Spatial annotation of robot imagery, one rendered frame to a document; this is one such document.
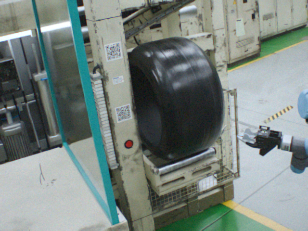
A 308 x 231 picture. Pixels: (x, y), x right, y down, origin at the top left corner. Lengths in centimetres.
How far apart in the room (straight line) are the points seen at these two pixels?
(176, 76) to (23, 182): 79
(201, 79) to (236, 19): 488
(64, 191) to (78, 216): 14
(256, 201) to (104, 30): 200
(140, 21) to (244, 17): 468
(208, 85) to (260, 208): 158
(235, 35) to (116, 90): 496
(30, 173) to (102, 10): 74
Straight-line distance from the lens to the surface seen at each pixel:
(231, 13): 642
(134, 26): 212
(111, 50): 166
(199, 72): 169
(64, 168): 128
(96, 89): 169
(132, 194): 195
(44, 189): 119
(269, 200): 315
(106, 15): 164
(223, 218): 298
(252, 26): 689
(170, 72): 165
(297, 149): 180
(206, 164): 196
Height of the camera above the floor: 186
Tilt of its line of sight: 22 degrees down
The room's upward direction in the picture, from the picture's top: 8 degrees counter-clockwise
